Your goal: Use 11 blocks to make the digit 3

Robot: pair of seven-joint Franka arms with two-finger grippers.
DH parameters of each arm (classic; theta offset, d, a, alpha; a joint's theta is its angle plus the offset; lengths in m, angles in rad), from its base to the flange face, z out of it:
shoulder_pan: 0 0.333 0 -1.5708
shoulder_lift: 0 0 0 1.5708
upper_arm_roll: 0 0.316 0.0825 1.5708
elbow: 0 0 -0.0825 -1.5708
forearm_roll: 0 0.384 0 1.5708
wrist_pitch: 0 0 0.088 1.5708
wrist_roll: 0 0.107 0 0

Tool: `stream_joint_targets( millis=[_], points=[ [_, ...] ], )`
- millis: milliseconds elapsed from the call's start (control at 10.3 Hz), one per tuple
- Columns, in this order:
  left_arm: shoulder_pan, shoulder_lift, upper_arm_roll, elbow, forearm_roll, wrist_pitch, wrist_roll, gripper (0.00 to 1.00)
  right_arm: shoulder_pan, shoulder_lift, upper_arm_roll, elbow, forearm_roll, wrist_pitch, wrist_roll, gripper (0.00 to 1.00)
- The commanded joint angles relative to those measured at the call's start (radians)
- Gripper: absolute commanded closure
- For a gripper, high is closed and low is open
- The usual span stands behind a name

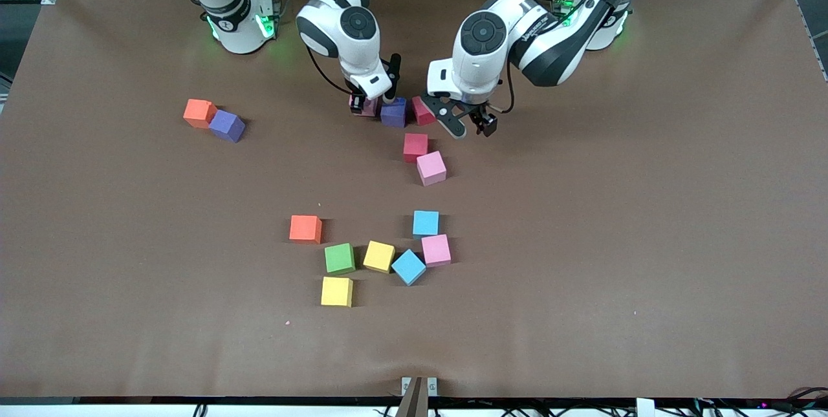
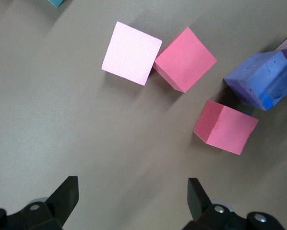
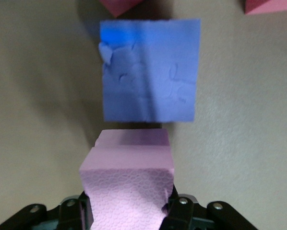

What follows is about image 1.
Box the yellow foam block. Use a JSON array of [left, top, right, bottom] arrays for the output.
[[362, 241, 396, 274], [321, 276, 354, 308]]

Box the green foam block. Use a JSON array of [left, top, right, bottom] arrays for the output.
[[324, 242, 356, 275]]

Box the red foam block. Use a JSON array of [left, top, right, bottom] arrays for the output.
[[411, 95, 437, 127], [402, 134, 428, 165]]

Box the purple foam block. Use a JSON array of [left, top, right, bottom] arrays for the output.
[[208, 109, 246, 144], [380, 97, 408, 128]]

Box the brown wedge post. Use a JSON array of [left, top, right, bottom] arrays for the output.
[[396, 376, 424, 417]]

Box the brown paper table cover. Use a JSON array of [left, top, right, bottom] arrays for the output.
[[0, 0, 828, 400]]

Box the blue foam block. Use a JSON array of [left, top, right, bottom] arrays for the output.
[[391, 248, 428, 286], [413, 210, 440, 239]]

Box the small metal bracket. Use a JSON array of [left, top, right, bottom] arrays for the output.
[[401, 376, 439, 397]]

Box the orange foam block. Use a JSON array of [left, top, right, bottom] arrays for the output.
[[289, 215, 323, 244], [183, 99, 218, 129]]

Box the white table edge rail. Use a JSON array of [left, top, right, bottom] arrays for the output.
[[0, 402, 828, 417]]

